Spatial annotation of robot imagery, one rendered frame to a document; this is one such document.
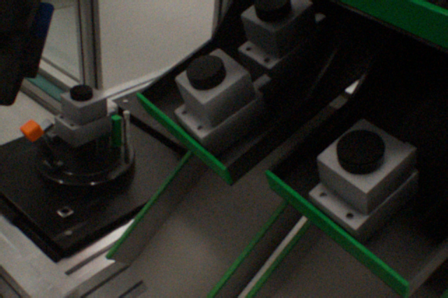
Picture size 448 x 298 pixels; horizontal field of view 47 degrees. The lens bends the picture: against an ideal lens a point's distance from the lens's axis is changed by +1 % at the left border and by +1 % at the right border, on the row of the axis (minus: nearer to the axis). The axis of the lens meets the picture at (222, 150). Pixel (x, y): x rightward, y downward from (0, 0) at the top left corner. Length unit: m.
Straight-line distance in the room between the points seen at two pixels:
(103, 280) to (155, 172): 0.18
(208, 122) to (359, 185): 0.13
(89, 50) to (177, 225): 0.44
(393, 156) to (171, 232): 0.31
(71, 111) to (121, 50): 0.66
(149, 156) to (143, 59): 0.56
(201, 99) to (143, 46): 1.00
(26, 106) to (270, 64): 0.66
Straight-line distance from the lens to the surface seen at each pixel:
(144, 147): 0.81
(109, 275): 0.67
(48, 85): 1.03
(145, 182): 0.75
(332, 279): 0.51
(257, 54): 0.46
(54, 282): 0.64
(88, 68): 0.95
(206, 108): 0.39
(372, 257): 0.35
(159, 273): 0.58
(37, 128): 0.69
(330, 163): 0.34
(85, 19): 0.91
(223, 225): 0.55
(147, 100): 0.47
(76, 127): 0.71
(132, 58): 1.32
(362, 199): 0.34
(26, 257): 0.68
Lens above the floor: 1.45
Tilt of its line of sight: 36 degrees down
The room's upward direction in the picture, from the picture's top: 7 degrees clockwise
